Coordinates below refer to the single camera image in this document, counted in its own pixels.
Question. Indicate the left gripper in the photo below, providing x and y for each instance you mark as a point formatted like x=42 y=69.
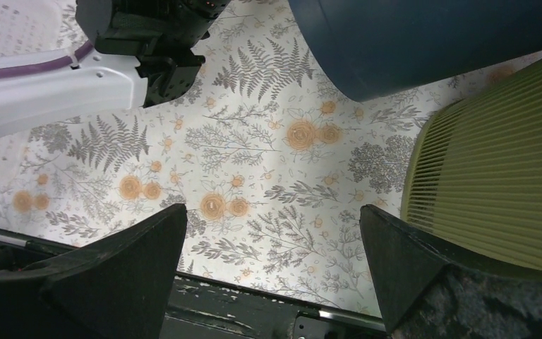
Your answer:
x=146 y=28

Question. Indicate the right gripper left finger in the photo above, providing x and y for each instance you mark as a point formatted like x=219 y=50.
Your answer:
x=116 y=287

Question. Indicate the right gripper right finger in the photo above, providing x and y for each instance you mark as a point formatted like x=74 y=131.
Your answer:
x=427 y=287

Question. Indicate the green mesh waste bin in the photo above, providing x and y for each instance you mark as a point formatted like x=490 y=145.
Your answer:
x=475 y=175

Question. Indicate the dark blue round bin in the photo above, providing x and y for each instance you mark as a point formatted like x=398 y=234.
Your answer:
x=370 y=49

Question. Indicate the white perforated basket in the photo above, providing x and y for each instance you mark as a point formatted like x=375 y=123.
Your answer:
x=27 y=27

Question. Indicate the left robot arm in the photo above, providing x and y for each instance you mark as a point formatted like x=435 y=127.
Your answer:
x=45 y=87

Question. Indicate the floral patterned mat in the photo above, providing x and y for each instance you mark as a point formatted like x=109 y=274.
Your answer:
x=272 y=162

